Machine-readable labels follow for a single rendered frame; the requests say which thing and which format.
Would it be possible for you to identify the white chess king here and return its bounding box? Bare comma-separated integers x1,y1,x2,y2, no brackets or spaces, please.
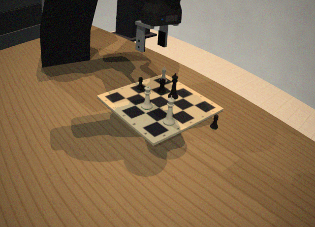
163,96,175,126

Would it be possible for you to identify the black chess king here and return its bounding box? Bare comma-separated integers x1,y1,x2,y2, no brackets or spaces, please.
168,73,178,99

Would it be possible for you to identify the black rook chess piece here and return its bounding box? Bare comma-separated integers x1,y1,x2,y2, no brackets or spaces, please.
157,78,166,94

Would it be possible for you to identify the white chess queen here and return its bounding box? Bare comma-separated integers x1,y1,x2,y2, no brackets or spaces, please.
141,86,153,110

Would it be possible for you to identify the tan and black chessboard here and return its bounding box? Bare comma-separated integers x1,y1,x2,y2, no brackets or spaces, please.
97,75,223,146

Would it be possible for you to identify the black pawn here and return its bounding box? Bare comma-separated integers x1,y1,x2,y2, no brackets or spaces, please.
136,77,144,90
210,114,219,129

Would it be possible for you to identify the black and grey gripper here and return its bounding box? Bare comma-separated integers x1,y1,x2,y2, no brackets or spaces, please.
135,0,182,52

